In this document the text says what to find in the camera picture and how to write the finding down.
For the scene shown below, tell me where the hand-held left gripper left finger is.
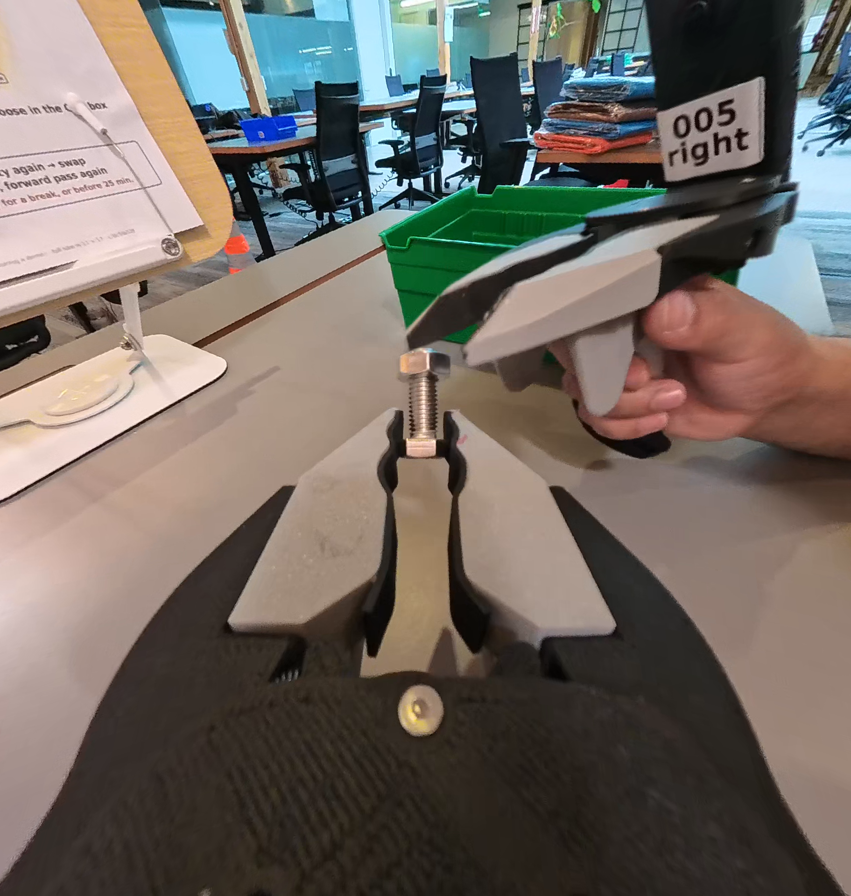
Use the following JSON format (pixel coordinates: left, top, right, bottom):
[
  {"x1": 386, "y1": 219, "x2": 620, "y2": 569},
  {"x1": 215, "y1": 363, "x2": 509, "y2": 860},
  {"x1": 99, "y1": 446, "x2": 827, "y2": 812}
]
[{"x1": 225, "y1": 409, "x2": 405, "y2": 659}]

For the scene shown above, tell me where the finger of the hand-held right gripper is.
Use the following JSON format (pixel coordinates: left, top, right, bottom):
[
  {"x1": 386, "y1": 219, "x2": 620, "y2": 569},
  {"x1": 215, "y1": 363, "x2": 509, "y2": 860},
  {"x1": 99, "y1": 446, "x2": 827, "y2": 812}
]
[
  {"x1": 406, "y1": 225, "x2": 596, "y2": 350},
  {"x1": 464, "y1": 217, "x2": 718, "y2": 368}
]

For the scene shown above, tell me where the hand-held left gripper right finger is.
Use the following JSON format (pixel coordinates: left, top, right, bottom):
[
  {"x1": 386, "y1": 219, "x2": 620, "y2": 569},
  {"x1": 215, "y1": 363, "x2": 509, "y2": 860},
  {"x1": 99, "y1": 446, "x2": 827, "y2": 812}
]
[{"x1": 441, "y1": 410, "x2": 619, "y2": 655}]

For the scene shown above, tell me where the green plastic bin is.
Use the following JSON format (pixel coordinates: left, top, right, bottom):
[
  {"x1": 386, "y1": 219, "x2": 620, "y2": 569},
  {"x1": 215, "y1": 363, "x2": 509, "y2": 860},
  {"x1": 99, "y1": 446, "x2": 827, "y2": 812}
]
[{"x1": 380, "y1": 183, "x2": 741, "y2": 368}]

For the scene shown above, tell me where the large steel hex bolt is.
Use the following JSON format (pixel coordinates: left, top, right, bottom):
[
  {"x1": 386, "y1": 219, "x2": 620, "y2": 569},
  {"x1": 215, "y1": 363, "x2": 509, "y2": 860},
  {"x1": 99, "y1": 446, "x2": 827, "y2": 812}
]
[{"x1": 399, "y1": 348, "x2": 453, "y2": 445}]

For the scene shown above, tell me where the person's right hand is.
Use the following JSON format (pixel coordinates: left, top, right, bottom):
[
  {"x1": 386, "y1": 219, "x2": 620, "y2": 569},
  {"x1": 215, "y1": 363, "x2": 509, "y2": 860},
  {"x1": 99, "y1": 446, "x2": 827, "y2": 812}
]
[{"x1": 623, "y1": 276, "x2": 837, "y2": 450}]

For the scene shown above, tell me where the stack of folded cloths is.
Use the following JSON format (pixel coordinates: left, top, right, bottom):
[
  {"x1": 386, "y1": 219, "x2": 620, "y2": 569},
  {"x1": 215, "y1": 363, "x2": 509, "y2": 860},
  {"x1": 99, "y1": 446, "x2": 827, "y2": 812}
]
[{"x1": 534, "y1": 72, "x2": 662, "y2": 157}]

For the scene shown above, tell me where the black office chair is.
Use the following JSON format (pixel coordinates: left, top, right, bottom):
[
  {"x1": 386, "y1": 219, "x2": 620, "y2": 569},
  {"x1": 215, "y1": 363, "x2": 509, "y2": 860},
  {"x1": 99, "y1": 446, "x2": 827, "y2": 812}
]
[
  {"x1": 375, "y1": 72, "x2": 450, "y2": 211},
  {"x1": 443, "y1": 51, "x2": 533, "y2": 196},
  {"x1": 285, "y1": 79, "x2": 379, "y2": 226},
  {"x1": 529, "y1": 55, "x2": 568, "y2": 130}
]

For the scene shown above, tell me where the white stand base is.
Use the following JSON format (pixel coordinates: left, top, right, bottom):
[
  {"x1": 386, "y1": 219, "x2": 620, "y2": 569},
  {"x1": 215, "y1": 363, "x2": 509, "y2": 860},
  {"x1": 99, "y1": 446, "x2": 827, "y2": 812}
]
[{"x1": 0, "y1": 282, "x2": 229, "y2": 510}]

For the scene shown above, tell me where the small blue storage bin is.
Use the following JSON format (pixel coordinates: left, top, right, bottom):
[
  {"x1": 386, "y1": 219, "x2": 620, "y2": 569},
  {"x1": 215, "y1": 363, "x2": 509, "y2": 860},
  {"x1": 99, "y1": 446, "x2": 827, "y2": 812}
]
[{"x1": 238, "y1": 114, "x2": 299, "y2": 146}]

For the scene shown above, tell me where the wooden display board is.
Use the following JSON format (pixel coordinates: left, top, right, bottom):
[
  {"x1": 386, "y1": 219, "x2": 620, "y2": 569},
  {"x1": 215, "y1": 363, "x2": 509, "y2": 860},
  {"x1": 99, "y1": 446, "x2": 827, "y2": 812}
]
[{"x1": 0, "y1": 0, "x2": 236, "y2": 338}]

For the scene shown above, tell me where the printed instruction sheet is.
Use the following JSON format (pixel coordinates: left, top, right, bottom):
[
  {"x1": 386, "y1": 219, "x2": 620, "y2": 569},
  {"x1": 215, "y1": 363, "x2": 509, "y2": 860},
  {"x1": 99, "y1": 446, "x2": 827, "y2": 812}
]
[{"x1": 0, "y1": 0, "x2": 207, "y2": 293}]

